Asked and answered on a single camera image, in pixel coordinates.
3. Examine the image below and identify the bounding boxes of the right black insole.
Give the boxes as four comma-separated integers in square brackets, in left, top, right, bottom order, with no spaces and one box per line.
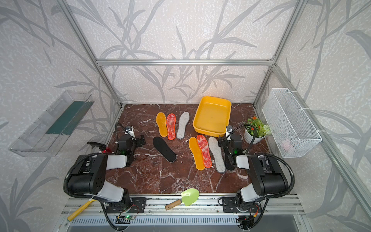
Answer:
[224,150,235,171]

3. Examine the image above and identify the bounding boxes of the left black insole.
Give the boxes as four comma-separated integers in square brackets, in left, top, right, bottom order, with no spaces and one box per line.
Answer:
[153,137,177,163]

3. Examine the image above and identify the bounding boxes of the grey insole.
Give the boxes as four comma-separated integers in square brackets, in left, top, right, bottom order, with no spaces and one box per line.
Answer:
[208,137,226,174]
[176,112,190,139]

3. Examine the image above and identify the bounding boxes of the red insole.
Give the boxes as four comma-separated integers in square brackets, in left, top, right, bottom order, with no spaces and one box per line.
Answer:
[166,113,176,140]
[197,134,212,168]

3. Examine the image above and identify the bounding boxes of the potted artificial plant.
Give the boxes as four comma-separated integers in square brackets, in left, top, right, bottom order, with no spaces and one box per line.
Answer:
[244,116,272,145]

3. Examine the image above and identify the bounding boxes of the white wire basket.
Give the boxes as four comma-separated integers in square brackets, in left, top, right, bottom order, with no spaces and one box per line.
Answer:
[262,88,322,158]

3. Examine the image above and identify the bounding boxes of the far grey insole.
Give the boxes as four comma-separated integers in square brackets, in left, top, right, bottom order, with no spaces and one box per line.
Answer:
[176,112,190,139]

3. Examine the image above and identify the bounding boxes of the green circuit board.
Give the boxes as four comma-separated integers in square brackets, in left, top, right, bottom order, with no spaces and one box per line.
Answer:
[115,215,137,225]

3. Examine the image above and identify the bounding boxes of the clear plastic wall shelf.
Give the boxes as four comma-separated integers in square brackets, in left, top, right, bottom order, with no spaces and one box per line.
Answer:
[9,90,94,157]

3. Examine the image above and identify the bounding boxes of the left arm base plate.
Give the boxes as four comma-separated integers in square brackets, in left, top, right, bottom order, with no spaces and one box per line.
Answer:
[105,197,147,214]

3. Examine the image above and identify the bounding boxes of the yellow insole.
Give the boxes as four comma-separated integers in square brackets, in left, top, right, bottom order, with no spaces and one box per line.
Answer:
[188,137,205,171]
[156,112,168,137]

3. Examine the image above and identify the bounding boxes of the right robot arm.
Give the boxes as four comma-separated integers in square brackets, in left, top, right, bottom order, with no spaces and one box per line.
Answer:
[218,134,295,203]

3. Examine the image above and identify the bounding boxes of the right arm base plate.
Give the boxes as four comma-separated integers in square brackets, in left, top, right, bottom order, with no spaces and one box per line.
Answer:
[218,196,262,214]

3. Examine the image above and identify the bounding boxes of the yellow plastic spatula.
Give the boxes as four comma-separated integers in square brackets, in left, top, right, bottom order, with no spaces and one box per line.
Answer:
[67,199,96,222]

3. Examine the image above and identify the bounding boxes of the green garden trowel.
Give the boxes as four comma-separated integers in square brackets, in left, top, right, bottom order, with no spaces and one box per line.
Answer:
[165,188,200,210]

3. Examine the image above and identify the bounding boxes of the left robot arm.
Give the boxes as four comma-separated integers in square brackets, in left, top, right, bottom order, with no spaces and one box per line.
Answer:
[63,134,146,207]

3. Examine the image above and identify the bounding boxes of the black insole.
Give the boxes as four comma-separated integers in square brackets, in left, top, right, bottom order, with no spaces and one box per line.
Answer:
[153,137,177,163]
[224,150,235,171]

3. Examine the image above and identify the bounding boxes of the yellow plastic storage box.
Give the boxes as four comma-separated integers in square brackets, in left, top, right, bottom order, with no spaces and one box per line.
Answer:
[192,96,231,138]

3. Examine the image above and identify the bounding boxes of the near grey insole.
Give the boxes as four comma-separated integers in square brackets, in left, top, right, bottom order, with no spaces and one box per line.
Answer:
[208,137,226,174]

